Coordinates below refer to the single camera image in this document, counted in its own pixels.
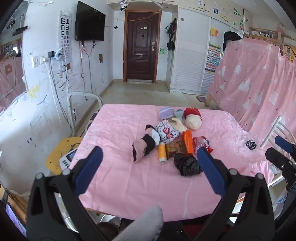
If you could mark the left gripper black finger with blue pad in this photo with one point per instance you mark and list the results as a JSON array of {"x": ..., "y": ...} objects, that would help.
[
  {"x": 44, "y": 219},
  {"x": 255, "y": 220}
]

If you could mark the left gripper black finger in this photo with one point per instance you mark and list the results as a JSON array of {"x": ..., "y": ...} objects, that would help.
[{"x": 275, "y": 157}]

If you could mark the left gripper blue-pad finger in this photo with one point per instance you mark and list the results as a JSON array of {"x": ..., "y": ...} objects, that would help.
[{"x": 285, "y": 145}]

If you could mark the red snack wrapper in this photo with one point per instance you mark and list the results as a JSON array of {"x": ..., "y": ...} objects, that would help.
[{"x": 202, "y": 142}]

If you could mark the cream fluffy ball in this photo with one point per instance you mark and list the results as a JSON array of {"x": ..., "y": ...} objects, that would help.
[{"x": 193, "y": 121}]

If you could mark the black plastic bag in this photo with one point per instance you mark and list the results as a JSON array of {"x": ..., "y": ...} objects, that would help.
[{"x": 187, "y": 165}]

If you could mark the orange box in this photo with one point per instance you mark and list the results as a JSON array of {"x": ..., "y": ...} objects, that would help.
[{"x": 188, "y": 140}]

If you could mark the brown snack wrapper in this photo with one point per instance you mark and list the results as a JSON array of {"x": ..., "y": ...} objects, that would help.
[{"x": 175, "y": 147}]

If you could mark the cream round brush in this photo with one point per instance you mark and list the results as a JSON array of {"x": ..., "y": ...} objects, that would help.
[{"x": 178, "y": 125}]

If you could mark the blue knit sock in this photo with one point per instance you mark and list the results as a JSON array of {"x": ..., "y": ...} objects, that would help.
[{"x": 179, "y": 114}]

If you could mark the hello kitty cloth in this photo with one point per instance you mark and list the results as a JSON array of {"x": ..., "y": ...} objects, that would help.
[{"x": 166, "y": 132}]

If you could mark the purple knit sock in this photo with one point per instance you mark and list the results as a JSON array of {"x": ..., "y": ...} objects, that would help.
[{"x": 166, "y": 113}]

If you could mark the orange thread spool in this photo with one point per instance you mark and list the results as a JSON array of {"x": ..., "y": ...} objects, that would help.
[{"x": 162, "y": 156}]

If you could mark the pink black sock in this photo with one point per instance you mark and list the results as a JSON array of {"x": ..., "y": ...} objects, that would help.
[{"x": 145, "y": 144}]

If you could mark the red striped sock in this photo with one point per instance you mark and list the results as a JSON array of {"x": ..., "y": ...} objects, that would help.
[{"x": 192, "y": 112}]

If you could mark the grey knit gloved hand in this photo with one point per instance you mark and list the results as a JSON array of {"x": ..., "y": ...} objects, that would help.
[{"x": 147, "y": 227}]

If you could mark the white metal chair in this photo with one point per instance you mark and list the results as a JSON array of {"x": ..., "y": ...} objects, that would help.
[{"x": 279, "y": 129}]

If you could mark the black dotted sheet patch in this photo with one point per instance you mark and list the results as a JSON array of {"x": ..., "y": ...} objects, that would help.
[{"x": 251, "y": 144}]

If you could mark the yellow stool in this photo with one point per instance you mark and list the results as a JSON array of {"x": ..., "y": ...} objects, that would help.
[{"x": 53, "y": 160}]

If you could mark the pink tree-print curtain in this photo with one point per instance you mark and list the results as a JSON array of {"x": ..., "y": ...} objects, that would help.
[{"x": 256, "y": 84}]

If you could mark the pink bed sheet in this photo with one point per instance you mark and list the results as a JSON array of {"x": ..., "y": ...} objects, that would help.
[{"x": 124, "y": 188}]

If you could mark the small brown floor mat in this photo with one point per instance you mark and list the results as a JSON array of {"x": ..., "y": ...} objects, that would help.
[{"x": 201, "y": 99}]

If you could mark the white louvered wardrobe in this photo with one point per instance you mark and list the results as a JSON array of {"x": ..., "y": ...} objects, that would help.
[{"x": 200, "y": 23}]

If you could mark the black hanging bags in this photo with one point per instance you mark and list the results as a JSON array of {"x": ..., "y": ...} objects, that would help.
[{"x": 171, "y": 31}]

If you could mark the dark brown door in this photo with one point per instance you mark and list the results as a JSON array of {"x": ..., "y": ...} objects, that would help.
[{"x": 140, "y": 45}]

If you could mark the eye chart poster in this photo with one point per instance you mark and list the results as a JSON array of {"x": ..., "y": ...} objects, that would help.
[{"x": 65, "y": 41}]

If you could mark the colourful wall chart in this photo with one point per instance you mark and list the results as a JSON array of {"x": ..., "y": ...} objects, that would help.
[{"x": 214, "y": 57}]

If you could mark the white wall power strip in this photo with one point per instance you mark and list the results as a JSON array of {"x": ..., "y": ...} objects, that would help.
[{"x": 46, "y": 57}]

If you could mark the black wall television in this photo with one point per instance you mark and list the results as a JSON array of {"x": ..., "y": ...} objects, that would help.
[{"x": 89, "y": 24}]

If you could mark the white security camera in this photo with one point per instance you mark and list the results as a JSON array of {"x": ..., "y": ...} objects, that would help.
[{"x": 124, "y": 5}]

